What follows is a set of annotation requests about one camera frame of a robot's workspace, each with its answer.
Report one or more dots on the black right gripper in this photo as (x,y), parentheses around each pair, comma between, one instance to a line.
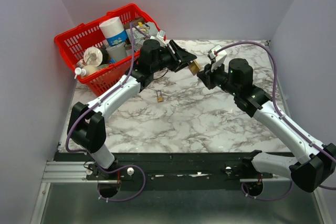
(206,76)

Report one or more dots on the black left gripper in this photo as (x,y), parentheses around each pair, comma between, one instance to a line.
(180,57)

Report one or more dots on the brass padlock long shackle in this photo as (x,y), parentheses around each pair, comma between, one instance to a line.
(194,67)

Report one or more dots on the small brass padlock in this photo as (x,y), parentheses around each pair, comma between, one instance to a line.
(159,96)

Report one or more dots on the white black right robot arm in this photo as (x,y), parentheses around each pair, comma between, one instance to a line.
(312,161)

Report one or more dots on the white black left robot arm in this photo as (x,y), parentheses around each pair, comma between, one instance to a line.
(87,125)

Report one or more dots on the grey cartoon snack bag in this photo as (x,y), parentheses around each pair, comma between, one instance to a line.
(143,31)

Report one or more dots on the brown chocolate package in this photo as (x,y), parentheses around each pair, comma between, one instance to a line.
(135,21)

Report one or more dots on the grey paper cup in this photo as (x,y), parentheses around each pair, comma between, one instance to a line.
(117,52)

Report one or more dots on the white paper towel roll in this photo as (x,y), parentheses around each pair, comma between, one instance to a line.
(113,31)

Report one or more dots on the white pump lotion bottle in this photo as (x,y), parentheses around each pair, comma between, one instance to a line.
(85,71)

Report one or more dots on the red plastic shopping basket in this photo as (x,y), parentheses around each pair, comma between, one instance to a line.
(73,43)

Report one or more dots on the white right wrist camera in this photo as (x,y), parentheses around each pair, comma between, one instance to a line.
(217,58)

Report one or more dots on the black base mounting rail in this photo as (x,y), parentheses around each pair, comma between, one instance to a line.
(172,172)

